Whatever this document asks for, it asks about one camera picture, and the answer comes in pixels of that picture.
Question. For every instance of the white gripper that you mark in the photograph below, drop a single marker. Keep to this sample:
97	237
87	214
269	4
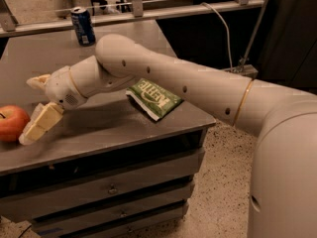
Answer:
60	88

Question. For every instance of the red apple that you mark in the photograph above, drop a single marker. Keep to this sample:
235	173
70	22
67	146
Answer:
13	120

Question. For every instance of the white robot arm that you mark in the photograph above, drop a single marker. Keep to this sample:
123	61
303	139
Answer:
283	192

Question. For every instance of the blue pepsi can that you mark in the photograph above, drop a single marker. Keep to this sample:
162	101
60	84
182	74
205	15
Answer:
82	25

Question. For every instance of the grey drawer cabinet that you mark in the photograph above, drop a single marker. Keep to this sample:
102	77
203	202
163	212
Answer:
108	133

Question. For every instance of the middle grey drawer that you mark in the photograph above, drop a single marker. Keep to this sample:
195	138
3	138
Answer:
113	208

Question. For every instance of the grey drawer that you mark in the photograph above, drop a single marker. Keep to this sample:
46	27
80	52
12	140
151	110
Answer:
113	208
132	223
82	191

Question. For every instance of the green kettle chips bag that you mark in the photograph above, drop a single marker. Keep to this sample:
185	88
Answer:
156	101

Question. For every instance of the bottom grey drawer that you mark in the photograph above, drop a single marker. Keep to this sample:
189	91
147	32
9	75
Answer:
132	223

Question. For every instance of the top grey drawer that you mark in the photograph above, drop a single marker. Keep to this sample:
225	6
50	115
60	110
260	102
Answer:
82	191

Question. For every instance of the diagonal metal rod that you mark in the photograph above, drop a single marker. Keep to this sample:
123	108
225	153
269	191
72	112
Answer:
254	30

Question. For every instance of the grey metal rail frame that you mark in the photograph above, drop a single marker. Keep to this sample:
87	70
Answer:
27	17

